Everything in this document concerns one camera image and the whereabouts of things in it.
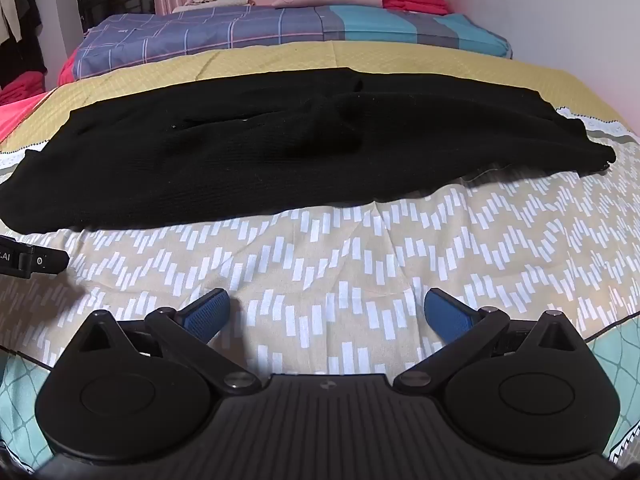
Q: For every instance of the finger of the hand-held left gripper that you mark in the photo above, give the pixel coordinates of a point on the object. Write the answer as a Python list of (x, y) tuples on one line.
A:
[(50, 260)]

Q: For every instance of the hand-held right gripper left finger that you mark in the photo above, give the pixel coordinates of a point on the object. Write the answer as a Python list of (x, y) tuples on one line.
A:
[(207, 312)]

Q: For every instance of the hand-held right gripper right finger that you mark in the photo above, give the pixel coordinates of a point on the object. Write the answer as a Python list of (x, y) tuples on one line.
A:
[(445, 312)]

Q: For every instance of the black pants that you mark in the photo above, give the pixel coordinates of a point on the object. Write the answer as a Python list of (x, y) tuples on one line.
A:
[(300, 150)]

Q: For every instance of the patterned yellow beige bed cover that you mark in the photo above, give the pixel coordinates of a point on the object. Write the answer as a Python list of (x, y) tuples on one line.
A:
[(350, 260)]

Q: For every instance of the pink blanket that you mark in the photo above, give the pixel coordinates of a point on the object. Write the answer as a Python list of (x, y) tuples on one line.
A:
[(15, 117)]

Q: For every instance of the red folded cloth pile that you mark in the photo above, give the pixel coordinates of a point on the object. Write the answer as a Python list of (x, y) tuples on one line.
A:
[(22, 87)]

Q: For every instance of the hanging clothes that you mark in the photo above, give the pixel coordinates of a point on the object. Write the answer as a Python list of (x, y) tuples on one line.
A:
[(17, 25)]

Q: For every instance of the folded plaid blue quilt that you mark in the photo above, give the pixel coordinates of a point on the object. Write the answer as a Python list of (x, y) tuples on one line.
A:
[(250, 30)]

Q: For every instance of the beige crumpled cloth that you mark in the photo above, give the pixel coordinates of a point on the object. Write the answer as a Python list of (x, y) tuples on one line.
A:
[(205, 1)]

